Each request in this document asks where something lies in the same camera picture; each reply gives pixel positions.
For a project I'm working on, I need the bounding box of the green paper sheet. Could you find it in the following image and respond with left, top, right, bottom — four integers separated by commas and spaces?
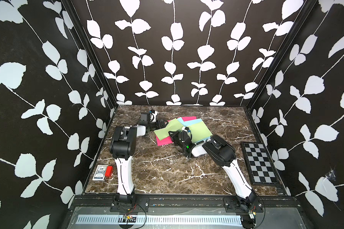
154, 118, 184, 140
186, 118, 213, 142

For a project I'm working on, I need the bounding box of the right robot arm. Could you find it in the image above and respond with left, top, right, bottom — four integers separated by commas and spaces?
168, 129, 257, 210

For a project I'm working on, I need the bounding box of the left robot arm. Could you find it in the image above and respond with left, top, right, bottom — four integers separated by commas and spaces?
109, 119, 169, 197

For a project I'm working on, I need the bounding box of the large magenta paper sheet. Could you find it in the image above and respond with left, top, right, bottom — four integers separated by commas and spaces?
156, 136, 173, 146

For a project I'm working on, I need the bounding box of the left light blue paper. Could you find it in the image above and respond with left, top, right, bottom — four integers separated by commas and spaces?
177, 117, 189, 127

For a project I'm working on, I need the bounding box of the small magenta paper sheet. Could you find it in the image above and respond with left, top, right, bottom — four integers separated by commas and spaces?
182, 116, 196, 122

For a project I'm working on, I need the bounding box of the red small box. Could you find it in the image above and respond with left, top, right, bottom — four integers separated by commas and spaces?
105, 166, 113, 177

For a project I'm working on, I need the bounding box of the playing card deck box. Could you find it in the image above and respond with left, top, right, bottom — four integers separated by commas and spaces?
92, 165, 108, 181

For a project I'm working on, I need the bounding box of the checkerboard calibration plate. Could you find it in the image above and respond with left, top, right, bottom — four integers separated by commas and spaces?
241, 142, 279, 186

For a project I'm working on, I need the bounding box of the small circuit board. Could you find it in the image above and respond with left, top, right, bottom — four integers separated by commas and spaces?
118, 215, 137, 225

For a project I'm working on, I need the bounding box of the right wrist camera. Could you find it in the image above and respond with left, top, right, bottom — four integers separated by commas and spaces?
182, 127, 192, 139

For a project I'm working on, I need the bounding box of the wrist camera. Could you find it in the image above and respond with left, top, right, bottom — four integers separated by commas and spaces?
139, 110, 157, 126
182, 127, 192, 139

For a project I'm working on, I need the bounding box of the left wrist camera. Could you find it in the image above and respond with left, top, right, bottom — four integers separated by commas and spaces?
139, 110, 157, 126

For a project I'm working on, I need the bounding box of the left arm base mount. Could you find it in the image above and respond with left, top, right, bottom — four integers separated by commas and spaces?
110, 194, 150, 214

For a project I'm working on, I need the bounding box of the white perforated rail strip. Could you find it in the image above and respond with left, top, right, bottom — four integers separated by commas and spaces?
75, 215, 242, 226

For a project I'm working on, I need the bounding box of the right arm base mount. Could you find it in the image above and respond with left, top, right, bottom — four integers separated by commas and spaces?
223, 196, 264, 214

